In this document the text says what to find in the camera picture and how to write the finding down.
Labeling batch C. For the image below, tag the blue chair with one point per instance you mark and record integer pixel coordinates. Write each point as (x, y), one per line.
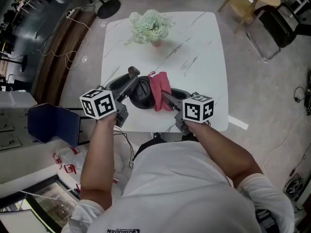
(53, 122)

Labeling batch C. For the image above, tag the person's white shirt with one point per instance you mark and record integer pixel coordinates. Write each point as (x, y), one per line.
(175, 190)

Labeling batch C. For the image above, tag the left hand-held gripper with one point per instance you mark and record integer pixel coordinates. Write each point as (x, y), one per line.
(99, 105)

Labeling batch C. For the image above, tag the pile of red-lidded plastic containers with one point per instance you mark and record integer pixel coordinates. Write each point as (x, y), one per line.
(70, 156)

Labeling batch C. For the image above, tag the white power strip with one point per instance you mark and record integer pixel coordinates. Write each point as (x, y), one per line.
(70, 13)

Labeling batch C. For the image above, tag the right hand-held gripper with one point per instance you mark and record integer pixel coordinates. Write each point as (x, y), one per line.
(198, 109)

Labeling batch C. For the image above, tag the person's right forearm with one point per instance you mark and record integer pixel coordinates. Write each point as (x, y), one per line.
(223, 154)

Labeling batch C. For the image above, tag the white counter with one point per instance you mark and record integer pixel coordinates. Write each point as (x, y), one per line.
(14, 101)

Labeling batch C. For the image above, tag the black waist pack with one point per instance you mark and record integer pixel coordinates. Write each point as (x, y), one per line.
(264, 221)

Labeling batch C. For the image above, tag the brown wooden platform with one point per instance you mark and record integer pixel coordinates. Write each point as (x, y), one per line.
(56, 64)

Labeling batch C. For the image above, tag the black standing fan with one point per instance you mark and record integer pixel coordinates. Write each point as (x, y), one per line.
(109, 8)

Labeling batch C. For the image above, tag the pink cloth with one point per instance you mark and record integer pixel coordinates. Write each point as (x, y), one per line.
(159, 86)

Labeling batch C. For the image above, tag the black framed window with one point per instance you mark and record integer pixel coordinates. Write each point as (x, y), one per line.
(53, 200)

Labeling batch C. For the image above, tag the pale artificial flower bouquet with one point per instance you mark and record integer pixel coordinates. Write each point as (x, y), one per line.
(150, 25)

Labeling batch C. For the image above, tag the person's black trousers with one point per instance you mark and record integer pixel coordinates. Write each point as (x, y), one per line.
(145, 147)

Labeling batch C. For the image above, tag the black cantilever office chair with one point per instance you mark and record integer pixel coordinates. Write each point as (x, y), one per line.
(277, 25)

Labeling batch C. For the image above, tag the black pot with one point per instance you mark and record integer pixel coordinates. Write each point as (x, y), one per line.
(143, 93)

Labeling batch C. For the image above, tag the pink vase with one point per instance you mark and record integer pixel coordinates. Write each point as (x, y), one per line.
(156, 43)

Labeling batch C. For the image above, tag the person's left forearm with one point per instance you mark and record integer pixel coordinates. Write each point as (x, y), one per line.
(97, 159)

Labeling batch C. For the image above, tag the black round stand base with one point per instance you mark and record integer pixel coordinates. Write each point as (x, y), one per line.
(23, 63)

